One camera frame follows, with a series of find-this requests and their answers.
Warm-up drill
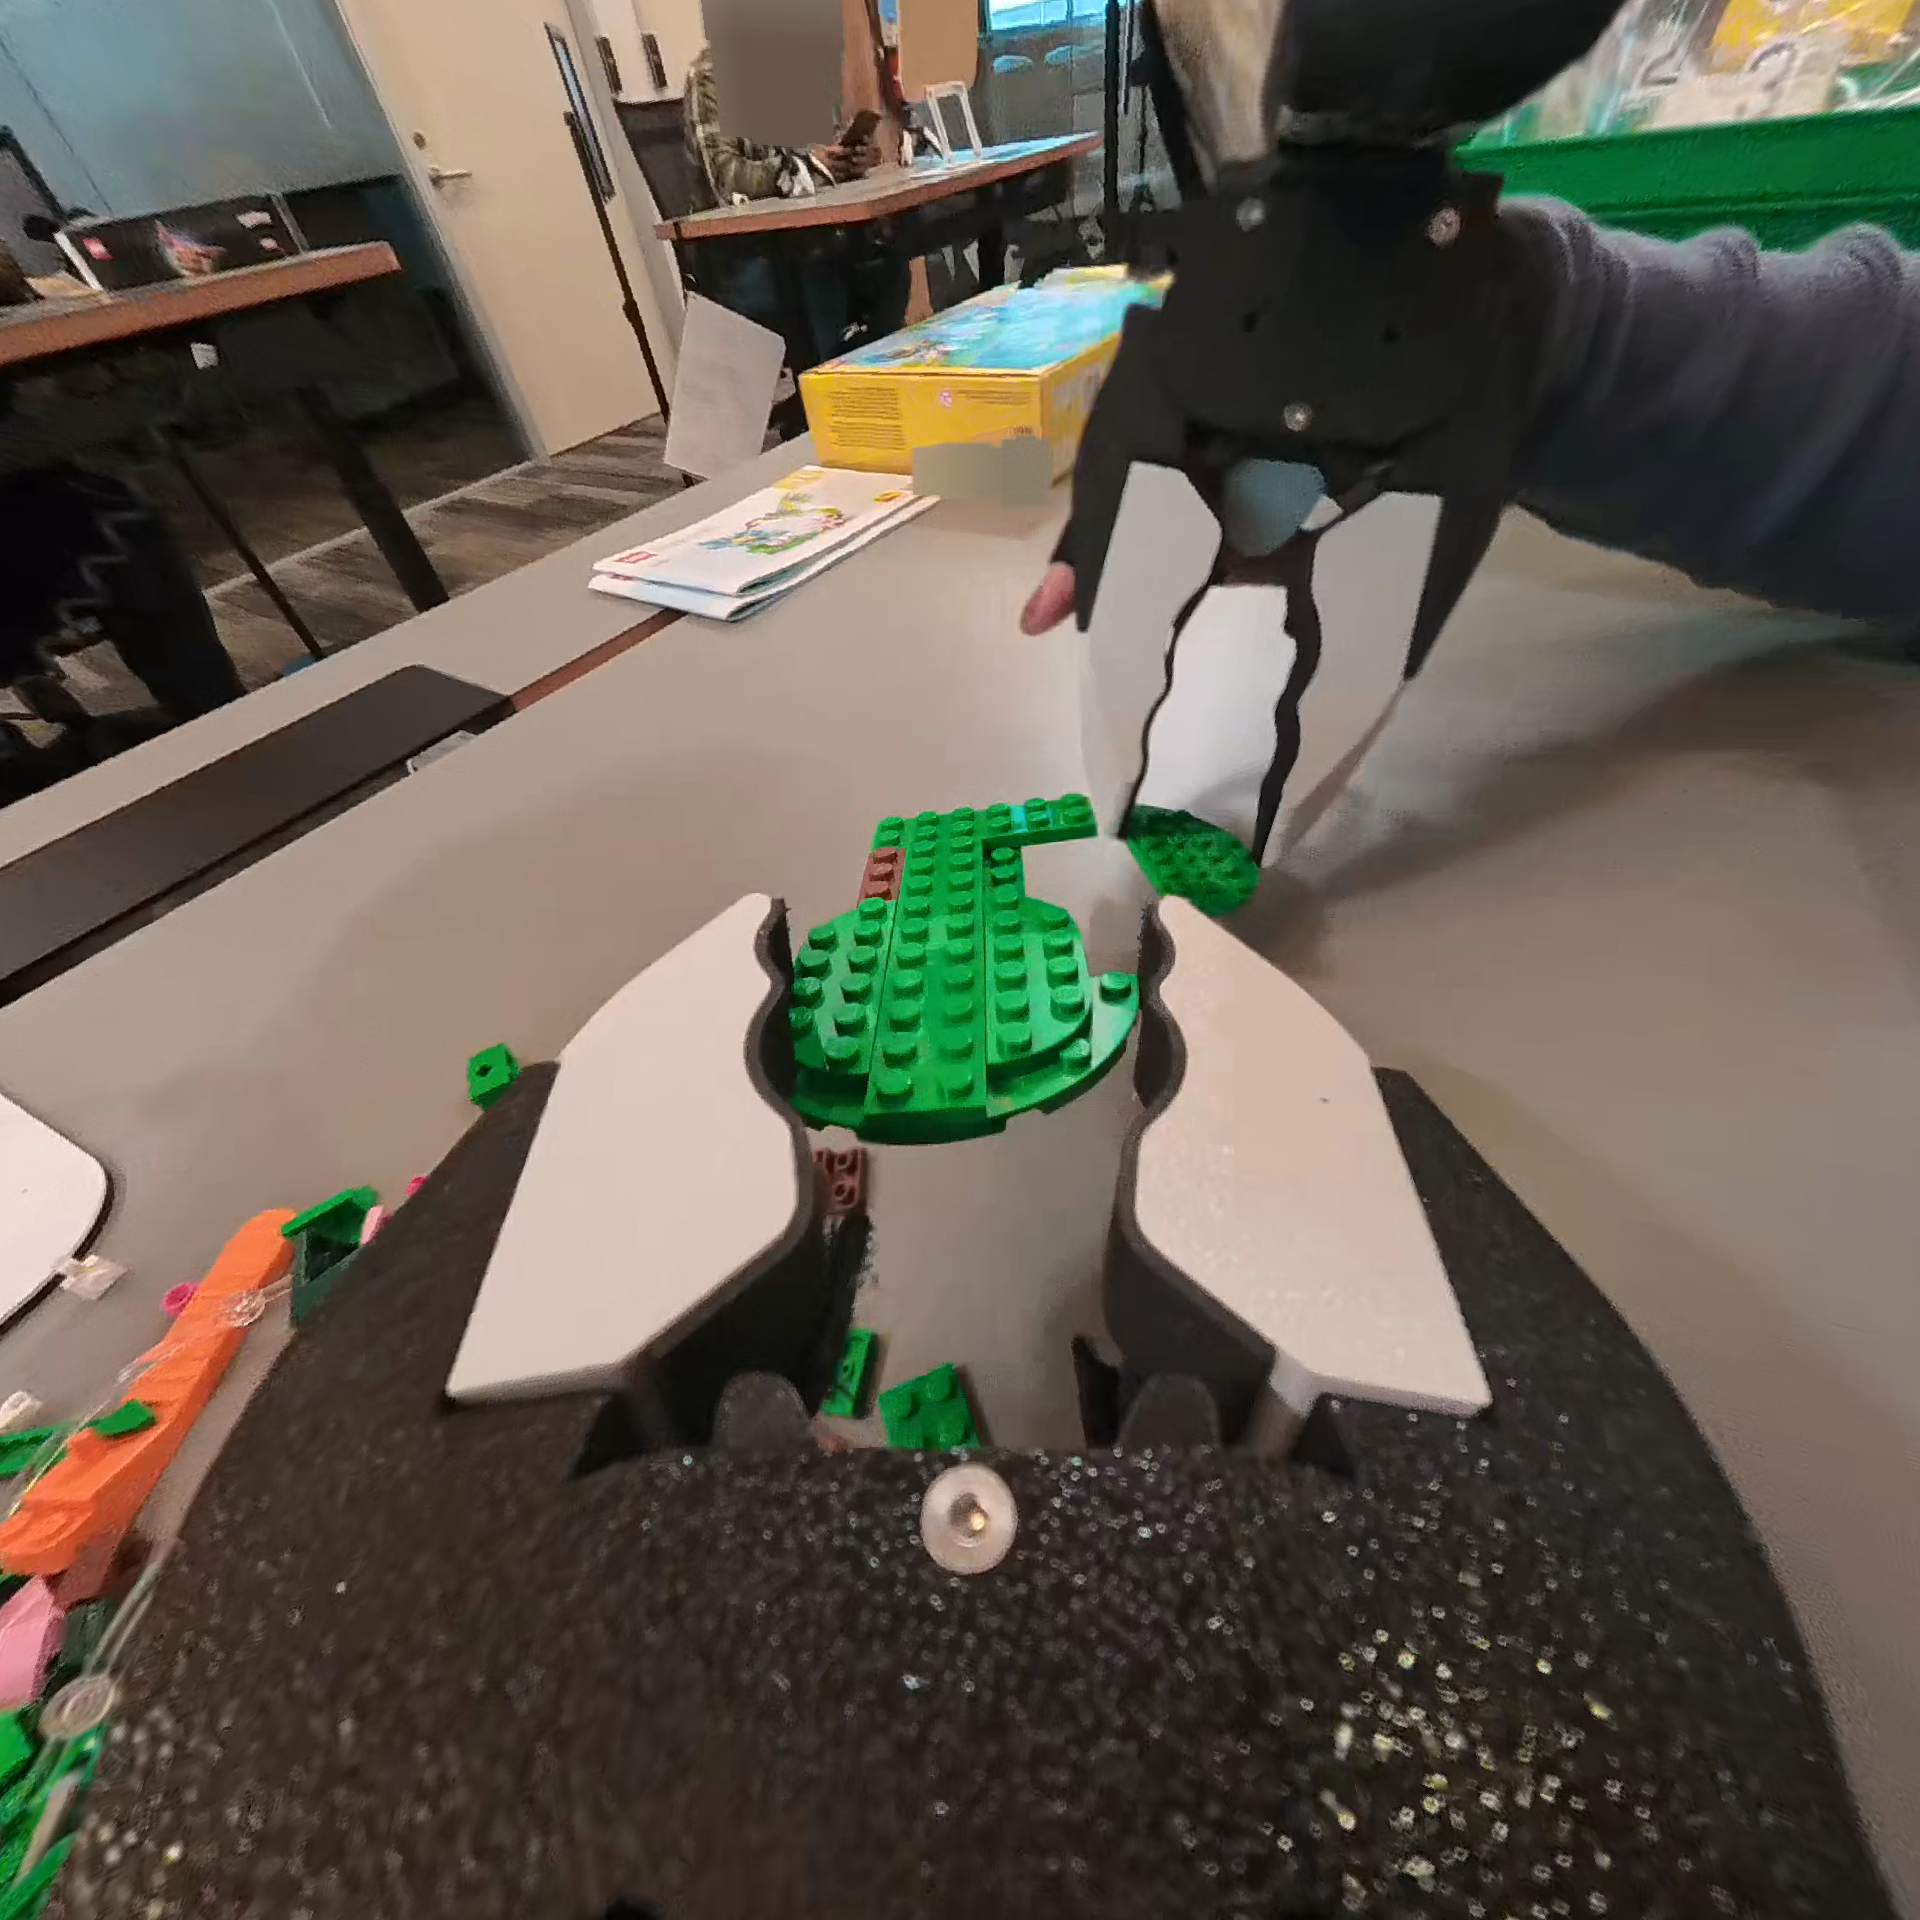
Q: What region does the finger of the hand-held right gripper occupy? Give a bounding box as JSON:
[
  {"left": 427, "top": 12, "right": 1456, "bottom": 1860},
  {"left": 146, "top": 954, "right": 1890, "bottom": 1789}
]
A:
[
  {"left": 1255, "top": 492, "right": 1503, "bottom": 874},
  {"left": 1077, "top": 458, "right": 1224, "bottom": 827}
]

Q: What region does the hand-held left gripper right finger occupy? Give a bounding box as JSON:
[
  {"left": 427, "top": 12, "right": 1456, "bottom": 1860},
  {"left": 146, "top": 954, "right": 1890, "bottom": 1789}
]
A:
[{"left": 1101, "top": 897, "right": 1498, "bottom": 1461}]

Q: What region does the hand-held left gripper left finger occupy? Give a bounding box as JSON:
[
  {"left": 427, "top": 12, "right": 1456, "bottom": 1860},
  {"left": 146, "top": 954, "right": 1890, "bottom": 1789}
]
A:
[{"left": 443, "top": 895, "right": 837, "bottom": 1444}]

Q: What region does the small green wedge lego plate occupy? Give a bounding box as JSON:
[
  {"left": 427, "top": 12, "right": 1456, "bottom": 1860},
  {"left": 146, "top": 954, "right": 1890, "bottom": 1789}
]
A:
[{"left": 1123, "top": 804, "right": 1263, "bottom": 919}]

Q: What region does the green lego plate assembly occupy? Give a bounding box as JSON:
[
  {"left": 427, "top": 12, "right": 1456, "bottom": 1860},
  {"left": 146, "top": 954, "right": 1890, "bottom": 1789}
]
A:
[{"left": 783, "top": 792, "right": 1146, "bottom": 1153}]

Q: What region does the person's right forearm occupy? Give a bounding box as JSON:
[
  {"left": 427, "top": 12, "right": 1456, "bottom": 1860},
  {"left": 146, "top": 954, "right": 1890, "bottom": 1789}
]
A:
[{"left": 1500, "top": 199, "right": 1920, "bottom": 666}]

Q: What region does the yellow lego box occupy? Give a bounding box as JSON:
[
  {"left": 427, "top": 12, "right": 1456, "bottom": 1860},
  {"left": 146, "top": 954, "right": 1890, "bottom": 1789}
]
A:
[{"left": 797, "top": 265, "right": 1175, "bottom": 485}]

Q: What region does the dark lego box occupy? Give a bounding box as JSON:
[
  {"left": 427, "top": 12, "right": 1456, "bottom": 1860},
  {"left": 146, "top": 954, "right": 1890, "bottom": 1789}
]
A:
[{"left": 53, "top": 195, "right": 312, "bottom": 297}]

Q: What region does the instruction booklet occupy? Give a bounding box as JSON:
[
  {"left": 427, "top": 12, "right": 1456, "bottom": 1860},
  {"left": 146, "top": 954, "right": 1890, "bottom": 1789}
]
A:
[
  {"left": 590, "top": 464, "right": 941, "bottom": 601},
  {"left": 591, "top": 570, "right": 812, "bottom": 626}
]

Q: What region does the green storage bin stack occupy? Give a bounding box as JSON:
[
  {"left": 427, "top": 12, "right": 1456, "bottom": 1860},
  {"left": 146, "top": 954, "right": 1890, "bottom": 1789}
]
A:
[{"left": 1452, "top": 89, "right": 1920, "bottom": 255}]

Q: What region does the wooden desk with black legs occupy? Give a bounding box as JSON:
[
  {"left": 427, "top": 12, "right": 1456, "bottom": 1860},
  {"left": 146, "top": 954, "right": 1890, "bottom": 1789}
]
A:
[
  {"left": 655, "top": 133, "right": 1107, "bottom": 362},
  {"left": 0, "top": 243, "right": 453, "bottom": 722}
]

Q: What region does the white paper sheet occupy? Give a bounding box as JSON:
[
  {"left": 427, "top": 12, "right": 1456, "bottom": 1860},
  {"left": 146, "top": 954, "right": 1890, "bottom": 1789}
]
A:
[{"left": 662, "top": 293, "right": 790, "bottom": 485}]

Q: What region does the orange brick separator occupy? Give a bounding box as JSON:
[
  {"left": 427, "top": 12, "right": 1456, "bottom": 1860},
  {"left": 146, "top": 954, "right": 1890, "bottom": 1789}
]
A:
[{"left": 0, "top": 1208, "right": 299, "bottom": 1580}]

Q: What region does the clear plastic bag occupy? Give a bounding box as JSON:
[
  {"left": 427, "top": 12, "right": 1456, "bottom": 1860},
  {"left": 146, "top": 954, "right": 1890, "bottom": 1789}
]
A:
[{"left": 1500, "top": 0, "right": 1920, "bottom": 153}]

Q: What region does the white book stand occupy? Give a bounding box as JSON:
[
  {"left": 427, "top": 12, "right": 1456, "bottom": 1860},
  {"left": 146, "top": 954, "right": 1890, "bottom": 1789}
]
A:
[{"left": 0, "top": 1090, "right": 112, "bottom": 1332}]

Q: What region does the white door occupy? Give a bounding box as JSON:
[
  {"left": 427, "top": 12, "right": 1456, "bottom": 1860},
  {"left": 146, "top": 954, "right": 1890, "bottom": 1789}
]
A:
[{"left": 335, "top": 0, "right": 682, "bottom": 459}]

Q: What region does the black tripod stand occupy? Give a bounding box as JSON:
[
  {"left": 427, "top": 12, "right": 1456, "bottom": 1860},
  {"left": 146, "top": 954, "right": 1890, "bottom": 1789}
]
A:
[{"left": 544, "top": 24, "right": 677, "bottom": 425}]

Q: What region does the black table cable cover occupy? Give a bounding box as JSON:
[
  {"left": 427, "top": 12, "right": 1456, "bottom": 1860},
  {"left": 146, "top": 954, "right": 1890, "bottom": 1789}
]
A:
[{"left": 0, "top": 667, "right": 515, "bottom": 987}]

